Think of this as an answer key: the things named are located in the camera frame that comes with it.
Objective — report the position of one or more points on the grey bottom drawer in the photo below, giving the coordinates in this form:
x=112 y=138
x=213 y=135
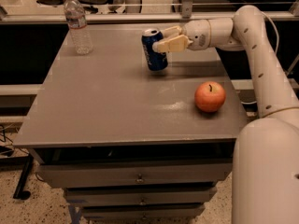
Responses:
x=143 y=212

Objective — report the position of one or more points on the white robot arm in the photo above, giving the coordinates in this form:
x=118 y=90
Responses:
x=265 y=183

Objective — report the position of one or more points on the grey middle drawer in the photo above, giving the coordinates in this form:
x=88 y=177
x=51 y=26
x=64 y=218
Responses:
x=140 y=196

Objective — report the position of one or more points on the grey drawer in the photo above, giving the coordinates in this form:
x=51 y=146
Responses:
x=134 y=173
x=140 y=196
x=143 y=212

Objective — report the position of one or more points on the blue pepsi can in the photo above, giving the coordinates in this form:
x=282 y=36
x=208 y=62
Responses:
x=155 y=61

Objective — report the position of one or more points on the grey top drawer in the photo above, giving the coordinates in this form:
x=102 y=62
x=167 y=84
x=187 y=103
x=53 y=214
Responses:
x=134 y=173

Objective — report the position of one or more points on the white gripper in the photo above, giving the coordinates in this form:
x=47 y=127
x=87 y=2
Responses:
x=198 y=34

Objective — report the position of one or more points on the red apple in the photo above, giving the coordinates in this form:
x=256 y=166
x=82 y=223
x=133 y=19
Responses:
x=210 y=96

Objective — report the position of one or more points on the clear plastic water bottle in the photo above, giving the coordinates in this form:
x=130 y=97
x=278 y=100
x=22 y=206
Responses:
x=77 y=24

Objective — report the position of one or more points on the black floor stand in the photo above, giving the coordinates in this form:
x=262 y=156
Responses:
x=20 y=193

